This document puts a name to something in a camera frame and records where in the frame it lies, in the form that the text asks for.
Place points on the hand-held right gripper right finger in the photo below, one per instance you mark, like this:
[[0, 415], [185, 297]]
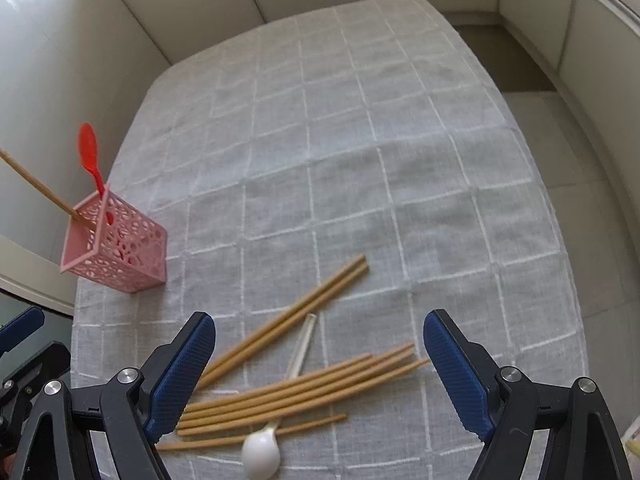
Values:
[[455, 375]]

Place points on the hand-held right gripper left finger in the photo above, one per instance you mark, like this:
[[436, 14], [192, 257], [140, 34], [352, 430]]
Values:
[[180, 375]]

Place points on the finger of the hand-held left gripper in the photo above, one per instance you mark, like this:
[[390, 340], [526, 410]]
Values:
[[37, 360], [22, 324]]

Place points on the white plastic spoon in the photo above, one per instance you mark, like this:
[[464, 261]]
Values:
[[260, 455]]

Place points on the pink perforated utensil holder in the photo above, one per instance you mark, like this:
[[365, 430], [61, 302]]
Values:
[[130, 255]]

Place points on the wooden chopstick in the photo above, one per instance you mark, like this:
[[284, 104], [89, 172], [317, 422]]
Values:
[[40, 187], [310, 422]]

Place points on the red plastic spoon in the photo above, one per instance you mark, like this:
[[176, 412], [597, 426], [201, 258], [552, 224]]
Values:
[[87, 147]]

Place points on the yellow and pink packet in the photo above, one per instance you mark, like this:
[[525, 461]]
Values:
[[632, 440]]

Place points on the grey checked tablecloth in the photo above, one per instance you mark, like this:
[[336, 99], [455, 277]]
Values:
[[375, 160]]

